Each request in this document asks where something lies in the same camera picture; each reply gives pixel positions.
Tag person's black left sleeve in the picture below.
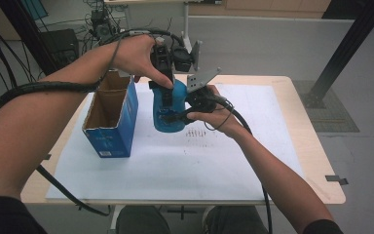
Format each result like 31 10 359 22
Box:
0 194 48 234

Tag thin black cord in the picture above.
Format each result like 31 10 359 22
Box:
98 38 123 84
204 99 236 132

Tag person's right hand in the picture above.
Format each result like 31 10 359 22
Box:
186 84 247 138

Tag white desk frame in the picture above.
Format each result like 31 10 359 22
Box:
103 0 223 50

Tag black equipment box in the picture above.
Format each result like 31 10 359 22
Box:
39 28 81 67

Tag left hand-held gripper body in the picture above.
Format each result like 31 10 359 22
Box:
149 38 204 84

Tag right gripper black corrugated cable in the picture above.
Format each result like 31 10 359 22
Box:
212 95 274 234

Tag person's left leg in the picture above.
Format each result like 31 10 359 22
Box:
115 205 173 234

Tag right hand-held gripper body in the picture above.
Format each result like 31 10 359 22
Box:
184 66 230 115

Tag person's black sleeve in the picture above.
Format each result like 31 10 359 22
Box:
0 194 48 234
300 218 345 234

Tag teal panel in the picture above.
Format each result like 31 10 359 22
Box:
19 0 50 21

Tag black metal post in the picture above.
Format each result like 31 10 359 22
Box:
300 0 374 110
0 0 59 77

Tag wooden cabinet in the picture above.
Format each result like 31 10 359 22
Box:
188 0 333 20

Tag blue cardboard box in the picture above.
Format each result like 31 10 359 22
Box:
81 69 140 159

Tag white paper sheet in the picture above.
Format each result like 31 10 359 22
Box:
45 82 306 203

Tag person's black right sleeve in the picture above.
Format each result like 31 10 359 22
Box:
300 218 345 234

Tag person's leg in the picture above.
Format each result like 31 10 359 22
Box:
204 205 271 234
115 205 173 234

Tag person's right leg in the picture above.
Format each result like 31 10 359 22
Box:
204 205 271 234

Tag grey floor mat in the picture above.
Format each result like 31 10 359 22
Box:
291 80 360 134

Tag black computer tower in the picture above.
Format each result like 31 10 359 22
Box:
90 9 118 42

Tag person's left hand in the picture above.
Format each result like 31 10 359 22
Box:
111 33 175 91

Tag blue bottle with white cap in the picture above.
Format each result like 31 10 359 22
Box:
151 78 190 134

